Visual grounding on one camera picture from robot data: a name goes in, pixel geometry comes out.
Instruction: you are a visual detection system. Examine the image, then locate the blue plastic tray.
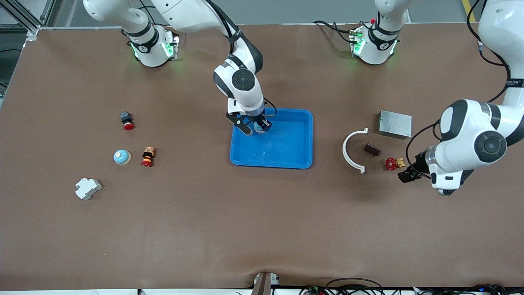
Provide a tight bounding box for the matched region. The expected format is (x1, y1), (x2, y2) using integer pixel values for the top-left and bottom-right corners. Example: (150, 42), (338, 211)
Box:
(229, 107), (314, 170)

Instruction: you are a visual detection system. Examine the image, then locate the grey metal power supply box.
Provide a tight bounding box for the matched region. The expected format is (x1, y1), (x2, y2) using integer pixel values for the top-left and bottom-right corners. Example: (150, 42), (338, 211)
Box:
(377, 110), (412, 140)

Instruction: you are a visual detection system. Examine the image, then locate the white circuit breaker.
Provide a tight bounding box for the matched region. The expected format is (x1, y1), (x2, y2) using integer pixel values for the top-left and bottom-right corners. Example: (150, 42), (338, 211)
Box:
(75, 177), (102, 200)

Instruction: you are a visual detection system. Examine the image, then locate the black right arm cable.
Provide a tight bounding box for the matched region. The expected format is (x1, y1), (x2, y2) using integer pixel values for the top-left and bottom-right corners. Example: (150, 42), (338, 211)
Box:
(205, 0), (278, 119)

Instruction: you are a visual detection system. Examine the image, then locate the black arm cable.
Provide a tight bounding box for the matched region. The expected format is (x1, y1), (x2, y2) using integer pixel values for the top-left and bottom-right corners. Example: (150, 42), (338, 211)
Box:
(405, 0), (512, 164)
(205, 0), (278, 119)

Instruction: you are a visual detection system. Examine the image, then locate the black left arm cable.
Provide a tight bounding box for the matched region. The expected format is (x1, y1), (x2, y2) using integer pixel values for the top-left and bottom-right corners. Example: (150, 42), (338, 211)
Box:
(405, 0), (512, 164)

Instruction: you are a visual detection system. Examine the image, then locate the white curved plastic bracket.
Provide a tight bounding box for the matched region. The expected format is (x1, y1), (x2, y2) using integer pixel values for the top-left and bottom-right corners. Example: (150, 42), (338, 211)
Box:
(342, 128), (368, 174)

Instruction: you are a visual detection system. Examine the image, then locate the black table edge cable bundle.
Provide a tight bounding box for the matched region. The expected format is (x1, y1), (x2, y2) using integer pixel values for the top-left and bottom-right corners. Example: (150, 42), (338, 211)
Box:
(299, 278), (524, 295)

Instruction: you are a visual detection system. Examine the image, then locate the metal table edge bracket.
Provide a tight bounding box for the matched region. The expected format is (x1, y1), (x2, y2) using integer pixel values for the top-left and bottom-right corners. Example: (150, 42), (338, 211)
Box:
(251, 272), (280, 295)

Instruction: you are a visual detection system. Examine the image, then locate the aluminium frame corner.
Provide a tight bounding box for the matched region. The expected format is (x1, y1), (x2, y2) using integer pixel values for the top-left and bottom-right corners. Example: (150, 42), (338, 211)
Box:
(0, 0), (56, 41)

